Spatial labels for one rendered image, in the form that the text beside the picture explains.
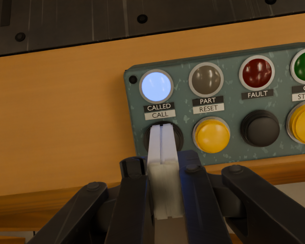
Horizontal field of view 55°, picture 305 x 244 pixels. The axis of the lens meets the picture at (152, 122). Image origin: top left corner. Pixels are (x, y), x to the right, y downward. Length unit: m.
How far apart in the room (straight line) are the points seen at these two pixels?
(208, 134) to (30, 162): 0.15
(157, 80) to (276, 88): 0.08
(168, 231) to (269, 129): 0.95
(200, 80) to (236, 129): 0.05
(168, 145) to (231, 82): 0.08
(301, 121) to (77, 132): 0.18
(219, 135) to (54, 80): 0.16
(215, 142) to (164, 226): 0.94
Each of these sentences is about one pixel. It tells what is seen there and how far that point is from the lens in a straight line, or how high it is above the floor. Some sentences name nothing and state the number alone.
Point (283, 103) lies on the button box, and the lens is 0.23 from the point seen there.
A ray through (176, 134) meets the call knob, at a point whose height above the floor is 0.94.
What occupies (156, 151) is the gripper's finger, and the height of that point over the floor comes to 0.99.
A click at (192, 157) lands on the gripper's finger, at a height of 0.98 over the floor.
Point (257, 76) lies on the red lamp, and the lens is 0.21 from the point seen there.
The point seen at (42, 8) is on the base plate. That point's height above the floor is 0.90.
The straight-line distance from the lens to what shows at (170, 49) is 0.28.
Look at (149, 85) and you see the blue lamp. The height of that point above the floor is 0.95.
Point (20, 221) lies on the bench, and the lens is 0.88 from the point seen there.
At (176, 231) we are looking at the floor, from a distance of 1.14.
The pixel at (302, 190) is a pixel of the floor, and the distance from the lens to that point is 1.22.
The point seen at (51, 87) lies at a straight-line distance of 0.29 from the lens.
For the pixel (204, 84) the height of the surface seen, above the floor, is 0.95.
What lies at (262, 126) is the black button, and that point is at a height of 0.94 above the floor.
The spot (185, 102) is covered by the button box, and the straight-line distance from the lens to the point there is 0.21.
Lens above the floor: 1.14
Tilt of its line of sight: 69 degrees down
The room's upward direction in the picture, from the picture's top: 16 degrees counter-clockwise
